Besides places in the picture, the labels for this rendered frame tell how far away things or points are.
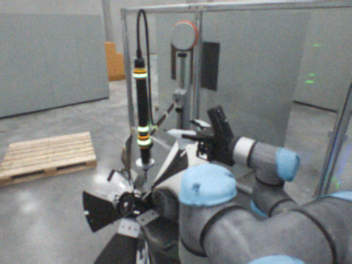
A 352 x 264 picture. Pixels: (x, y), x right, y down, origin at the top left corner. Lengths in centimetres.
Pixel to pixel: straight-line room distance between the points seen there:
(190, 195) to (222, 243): 7
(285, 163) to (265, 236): 37
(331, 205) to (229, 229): 14
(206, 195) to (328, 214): 14
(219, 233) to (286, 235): 7
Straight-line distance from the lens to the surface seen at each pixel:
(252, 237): 30
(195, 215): 34
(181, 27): 151
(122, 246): 123
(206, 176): 34
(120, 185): 148
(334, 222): 36
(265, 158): 66
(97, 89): 682
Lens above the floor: 197
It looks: 24 degrees down
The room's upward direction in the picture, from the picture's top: straight up
